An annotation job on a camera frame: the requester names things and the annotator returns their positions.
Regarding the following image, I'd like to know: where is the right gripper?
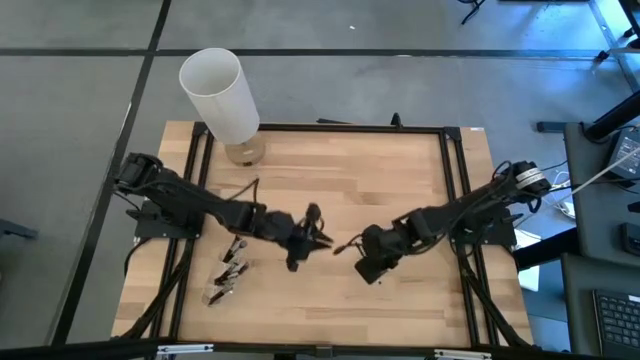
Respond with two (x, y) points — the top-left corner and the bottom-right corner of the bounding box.
(332, 223), (404, 286)

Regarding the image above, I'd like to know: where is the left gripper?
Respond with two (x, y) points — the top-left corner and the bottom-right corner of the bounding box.
(262, 201), (336, 274)

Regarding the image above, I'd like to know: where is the large black powder brush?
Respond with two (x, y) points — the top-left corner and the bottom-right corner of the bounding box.
(222, 237), (249, 263)

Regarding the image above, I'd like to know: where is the medium black round brush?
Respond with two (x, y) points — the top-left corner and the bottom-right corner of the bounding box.
(219, 258), (250, 277)

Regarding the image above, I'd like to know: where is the black brush wide silver ferrule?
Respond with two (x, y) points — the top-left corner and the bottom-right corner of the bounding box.
(214, 272), (244, 291)

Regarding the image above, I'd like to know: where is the long thin dark brush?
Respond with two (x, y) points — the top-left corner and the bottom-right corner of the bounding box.
(206, 287), (236, 307)

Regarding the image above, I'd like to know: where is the clear acrylic brush organizer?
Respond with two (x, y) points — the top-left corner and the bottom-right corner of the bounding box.
(201, 234), (251, 307)

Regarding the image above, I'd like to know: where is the white shade wooden base lamp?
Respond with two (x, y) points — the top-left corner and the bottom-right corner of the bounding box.
(178, 46), (267, 168)

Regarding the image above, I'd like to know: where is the black desk leg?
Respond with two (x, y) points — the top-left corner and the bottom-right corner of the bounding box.
(512, 227), (581, 271)

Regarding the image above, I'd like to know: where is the grey side desk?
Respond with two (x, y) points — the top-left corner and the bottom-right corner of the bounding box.
(562, 115), (640, 271)
(558, 252), (640, 359)

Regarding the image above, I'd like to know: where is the black crossbeam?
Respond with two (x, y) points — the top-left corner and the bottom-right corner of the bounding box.
(0, 335), (640, 360)

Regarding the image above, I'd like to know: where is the white rod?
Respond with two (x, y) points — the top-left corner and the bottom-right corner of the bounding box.
(569, 147), (640, 197)

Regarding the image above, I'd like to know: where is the black keyboard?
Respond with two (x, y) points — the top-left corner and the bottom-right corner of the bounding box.
(591, 288), (640, 359)

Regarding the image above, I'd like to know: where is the small black device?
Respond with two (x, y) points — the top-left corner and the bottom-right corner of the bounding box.
(619, 221), (640, 258)

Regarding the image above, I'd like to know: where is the black laptop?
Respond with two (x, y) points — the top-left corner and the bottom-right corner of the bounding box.
(605, 127), (640, 182)

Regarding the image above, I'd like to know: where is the black pole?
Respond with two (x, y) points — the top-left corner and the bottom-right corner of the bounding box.
(583, 89), (640, 145)

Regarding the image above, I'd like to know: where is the dark grey floor object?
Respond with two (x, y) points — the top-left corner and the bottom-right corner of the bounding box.
(0, 217), (40, 242)

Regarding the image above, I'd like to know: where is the black aluminium table frame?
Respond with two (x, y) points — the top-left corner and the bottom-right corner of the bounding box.
(110, 119), (535, 351)

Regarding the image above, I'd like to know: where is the silver bracket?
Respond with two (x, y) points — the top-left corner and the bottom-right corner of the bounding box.
(155, 342), (216, 357)
(433, 348), (494, 360)

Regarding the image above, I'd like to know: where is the black cable bundle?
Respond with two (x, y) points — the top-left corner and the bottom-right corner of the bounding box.
(119, 238), (197, 341)
(452, 247), (534, 349)

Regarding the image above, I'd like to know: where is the white cable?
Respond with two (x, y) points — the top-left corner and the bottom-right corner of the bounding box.
(542, 169), (577, 220)

